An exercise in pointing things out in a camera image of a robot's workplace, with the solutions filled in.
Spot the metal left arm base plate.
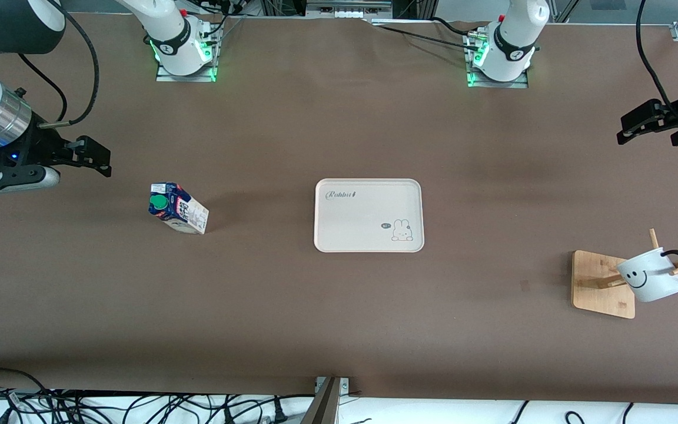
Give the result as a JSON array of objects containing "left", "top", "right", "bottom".
[{"left": 466, "top": 32, "right": 530, "bottom": 89}]

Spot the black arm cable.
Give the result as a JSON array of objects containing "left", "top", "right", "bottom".
[
  {"left": 636, "top": 0, "right": 678, "bottom": 112},
  {"left": 18, "top": 0, "right": 101, "bottom": 128}
]

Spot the wooden mug stand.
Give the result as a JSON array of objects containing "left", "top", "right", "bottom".
[{"left": 571, "top": 228, "right": 678, "bottom": 319}]

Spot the small metal bracket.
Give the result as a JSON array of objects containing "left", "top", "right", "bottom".
[{"left": 314, "top": 377, "right": 350, "bottom": 394}]

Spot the cream rabbit print tray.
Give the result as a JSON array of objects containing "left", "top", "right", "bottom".
[{"left": 314, "top": 178, "right": 425, "bottom": 253}]

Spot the brown table cover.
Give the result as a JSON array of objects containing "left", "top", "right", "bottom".
[{"left": 0, "top": 12, "right": 678, "bottom": 407}]

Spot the grey metal box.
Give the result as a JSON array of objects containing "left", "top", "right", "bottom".
[{"left": 305, "top": 0, "right": 394, "bottom": 19}]

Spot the blue white milk carton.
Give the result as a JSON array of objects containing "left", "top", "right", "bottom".
[{"left": 149, "top": 181, "right": 209, "bottom": 235}]

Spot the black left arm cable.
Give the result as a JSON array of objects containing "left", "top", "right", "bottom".
[{"left": 636, "top": 0, "right": 678, "bottom": 112}]

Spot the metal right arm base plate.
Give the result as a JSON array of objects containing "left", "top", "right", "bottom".
[{"left": 155, "top": 56, "right": 218, "bottom": 83}]

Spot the white smiley face mug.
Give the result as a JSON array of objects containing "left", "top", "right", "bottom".
[{"left": 617, "top": 247, "right": 678, "bottom": 303}]

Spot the grey metal post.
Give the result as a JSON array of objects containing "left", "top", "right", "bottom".
[{"left": 301, "top": 377, "right": 340, "bottom": 424}]

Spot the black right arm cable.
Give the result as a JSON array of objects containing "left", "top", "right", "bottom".
[{"left": 18, "top": 0, "right": 101, "bottom": 128}]

